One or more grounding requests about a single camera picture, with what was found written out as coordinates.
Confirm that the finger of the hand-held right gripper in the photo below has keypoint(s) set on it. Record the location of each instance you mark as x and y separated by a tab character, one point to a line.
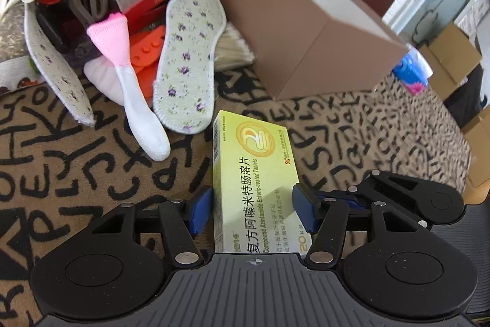
358	196

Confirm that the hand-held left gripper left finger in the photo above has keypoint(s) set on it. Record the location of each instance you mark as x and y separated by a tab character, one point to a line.
201	210

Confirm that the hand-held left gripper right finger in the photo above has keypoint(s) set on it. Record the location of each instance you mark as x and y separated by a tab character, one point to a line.
304	210

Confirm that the green medicine box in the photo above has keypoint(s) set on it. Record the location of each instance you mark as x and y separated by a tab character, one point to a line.
249	166

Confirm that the letter-print covered desktop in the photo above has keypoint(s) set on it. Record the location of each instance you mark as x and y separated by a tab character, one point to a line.
95	158

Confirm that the blue tissue pack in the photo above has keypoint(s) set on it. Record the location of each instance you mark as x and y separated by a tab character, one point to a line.
409	72

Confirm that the floral fabric insole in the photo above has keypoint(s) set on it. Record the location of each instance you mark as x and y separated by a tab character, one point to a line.
57	78
187	55

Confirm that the large beige cardboard box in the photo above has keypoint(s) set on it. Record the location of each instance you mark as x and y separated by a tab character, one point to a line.
306	43

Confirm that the cotton swab pack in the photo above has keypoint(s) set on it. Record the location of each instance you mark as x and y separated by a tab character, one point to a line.
233	51

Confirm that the orange plastic piece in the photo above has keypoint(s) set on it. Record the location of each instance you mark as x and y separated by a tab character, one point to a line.
147	47

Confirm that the pink and white brush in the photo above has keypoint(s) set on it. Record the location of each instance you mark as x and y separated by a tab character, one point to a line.
115	43

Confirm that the black flat case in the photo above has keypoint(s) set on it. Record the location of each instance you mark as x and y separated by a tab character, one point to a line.
51	30

